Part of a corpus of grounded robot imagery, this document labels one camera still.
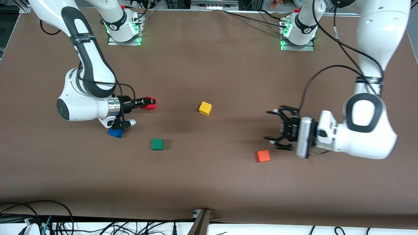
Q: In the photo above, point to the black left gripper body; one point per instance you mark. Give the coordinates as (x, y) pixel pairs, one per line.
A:
(290, 129)

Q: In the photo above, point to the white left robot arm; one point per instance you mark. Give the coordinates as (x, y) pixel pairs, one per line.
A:
(365, 137)

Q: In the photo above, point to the grey power strip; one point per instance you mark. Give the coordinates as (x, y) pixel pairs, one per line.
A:
(214, 6)

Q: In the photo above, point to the green wooden block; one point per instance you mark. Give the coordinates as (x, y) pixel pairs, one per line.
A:
(157, 143)

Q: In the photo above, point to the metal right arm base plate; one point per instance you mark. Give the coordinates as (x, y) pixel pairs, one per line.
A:
(112, 43)

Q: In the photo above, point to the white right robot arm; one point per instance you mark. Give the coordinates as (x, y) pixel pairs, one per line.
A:
(81, 107)

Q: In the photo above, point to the orange wooden block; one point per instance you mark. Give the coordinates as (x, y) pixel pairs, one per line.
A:
(263, 155)

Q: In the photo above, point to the grey metal post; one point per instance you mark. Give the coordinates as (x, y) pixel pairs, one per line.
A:
(200, 225)

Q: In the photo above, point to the red wooden block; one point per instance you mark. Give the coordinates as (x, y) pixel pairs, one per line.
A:
(151, 105)

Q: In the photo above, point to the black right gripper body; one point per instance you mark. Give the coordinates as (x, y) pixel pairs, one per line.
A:
(124, 102)

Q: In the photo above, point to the small metal clamp bracket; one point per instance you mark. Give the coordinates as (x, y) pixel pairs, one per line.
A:
(196, 213)

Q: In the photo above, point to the blue wooden block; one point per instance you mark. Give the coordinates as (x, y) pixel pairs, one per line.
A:
(115, 133)

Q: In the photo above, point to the metal corner bracket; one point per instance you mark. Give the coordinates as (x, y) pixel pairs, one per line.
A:
(24, 9)

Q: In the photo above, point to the brown table cover sheet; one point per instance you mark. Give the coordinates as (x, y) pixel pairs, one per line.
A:
(209, 179)

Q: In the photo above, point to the yellow wooden block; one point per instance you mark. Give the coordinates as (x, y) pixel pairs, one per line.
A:
(205, 107)

